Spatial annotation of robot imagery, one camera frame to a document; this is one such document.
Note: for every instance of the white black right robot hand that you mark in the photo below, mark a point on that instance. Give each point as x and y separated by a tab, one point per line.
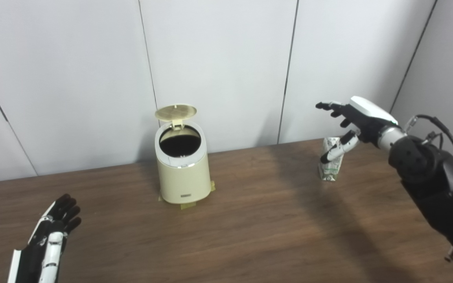
364	118

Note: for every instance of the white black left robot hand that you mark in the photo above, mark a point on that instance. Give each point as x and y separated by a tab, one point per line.
37	251

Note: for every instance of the white green milk carton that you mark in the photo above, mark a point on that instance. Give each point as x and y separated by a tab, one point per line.
330	171

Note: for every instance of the cream-colored round trash bin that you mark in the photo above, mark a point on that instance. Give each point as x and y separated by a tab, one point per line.
183	177

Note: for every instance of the cream round bin lid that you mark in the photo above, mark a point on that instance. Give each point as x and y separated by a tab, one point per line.
175	112

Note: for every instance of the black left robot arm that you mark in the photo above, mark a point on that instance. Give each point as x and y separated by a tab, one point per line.
439	184

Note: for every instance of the black wall panel hinge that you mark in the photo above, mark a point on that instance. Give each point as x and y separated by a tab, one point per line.
3	113

